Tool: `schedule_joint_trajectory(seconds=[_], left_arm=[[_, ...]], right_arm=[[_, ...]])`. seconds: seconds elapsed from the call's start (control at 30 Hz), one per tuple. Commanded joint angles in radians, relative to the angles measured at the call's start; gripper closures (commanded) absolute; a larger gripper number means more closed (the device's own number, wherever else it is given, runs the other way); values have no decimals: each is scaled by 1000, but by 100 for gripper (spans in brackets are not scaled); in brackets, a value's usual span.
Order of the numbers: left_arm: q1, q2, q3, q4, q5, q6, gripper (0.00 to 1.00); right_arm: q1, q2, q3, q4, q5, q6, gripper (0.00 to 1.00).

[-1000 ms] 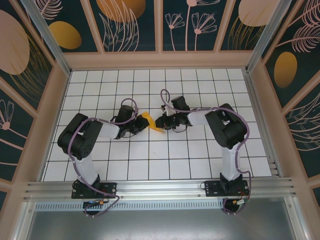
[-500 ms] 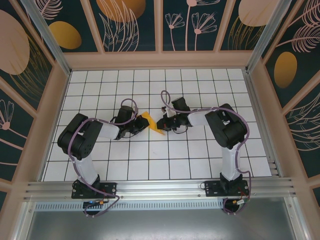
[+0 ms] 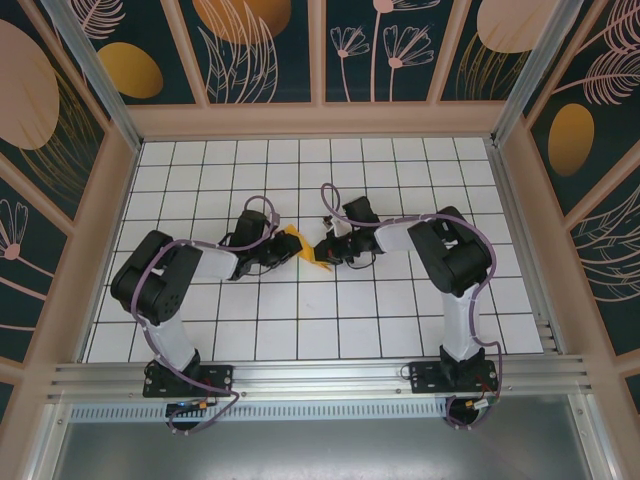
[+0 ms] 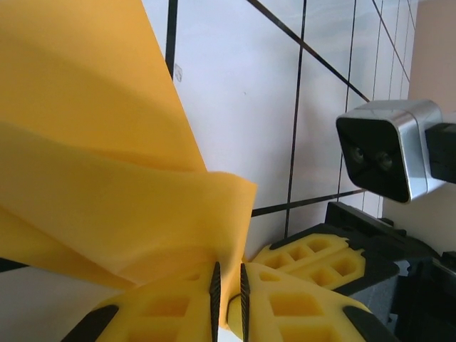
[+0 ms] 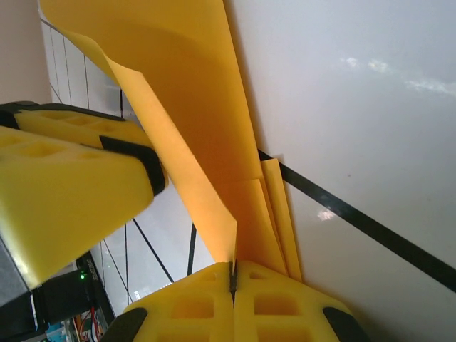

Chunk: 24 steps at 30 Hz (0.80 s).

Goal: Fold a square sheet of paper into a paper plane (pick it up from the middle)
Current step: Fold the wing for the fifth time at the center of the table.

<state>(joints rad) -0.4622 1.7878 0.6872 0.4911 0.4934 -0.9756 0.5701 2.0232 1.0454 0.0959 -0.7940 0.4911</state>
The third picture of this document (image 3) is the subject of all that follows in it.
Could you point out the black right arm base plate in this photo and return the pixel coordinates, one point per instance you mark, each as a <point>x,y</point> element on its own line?
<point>425,380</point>

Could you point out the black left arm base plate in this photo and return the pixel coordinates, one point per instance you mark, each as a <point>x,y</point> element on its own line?
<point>220,380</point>

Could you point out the aluminium corner post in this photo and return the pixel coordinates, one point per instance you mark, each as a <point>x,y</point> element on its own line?
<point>95,70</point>
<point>535,65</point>

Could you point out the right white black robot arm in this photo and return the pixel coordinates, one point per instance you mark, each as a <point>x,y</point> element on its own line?
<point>457,325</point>

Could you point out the aluminium mounting rail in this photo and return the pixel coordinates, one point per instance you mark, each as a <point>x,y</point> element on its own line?
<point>320,377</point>

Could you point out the grey metal sheet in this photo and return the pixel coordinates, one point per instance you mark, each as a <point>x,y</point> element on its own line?
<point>320,450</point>

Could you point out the aluminium side rail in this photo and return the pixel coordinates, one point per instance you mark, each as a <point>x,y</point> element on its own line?
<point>520,240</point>

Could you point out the yellow cloth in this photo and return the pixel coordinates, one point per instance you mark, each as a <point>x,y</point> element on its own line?
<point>306,250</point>

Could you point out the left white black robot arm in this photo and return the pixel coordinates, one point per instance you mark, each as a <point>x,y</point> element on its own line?
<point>215,264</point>

